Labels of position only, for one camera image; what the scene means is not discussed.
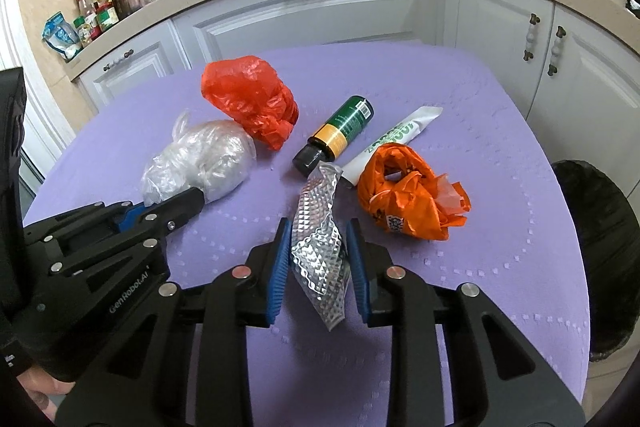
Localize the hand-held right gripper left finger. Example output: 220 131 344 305
55 217 296 427

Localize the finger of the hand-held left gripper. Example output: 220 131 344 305
47 187 207 280
22 201 148 254

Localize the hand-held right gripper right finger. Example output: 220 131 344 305
345 217 587 427

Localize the silver foil wrapper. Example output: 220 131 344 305
291 161 351 333

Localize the clear plastic bag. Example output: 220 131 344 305
141 109 257 208

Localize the orange plastic bag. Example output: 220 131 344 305
357 143 472 241

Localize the bin with black liner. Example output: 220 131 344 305
550 159 640 362

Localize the person's left hand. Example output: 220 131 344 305
17 364 76 425

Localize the red plastic bag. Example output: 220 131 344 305
201 56 300 152

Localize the person's black clothing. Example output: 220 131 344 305
0 67 31 323

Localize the green bottle with black cap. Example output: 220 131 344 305
292 95 375 178

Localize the white squeeze tube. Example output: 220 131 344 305
341 106 444 186

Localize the purple tablecloth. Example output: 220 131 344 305
22 43 603 427

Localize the blue white packet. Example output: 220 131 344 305
42 12 83 60

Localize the wide white cabinet door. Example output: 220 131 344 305
172 0 446 62

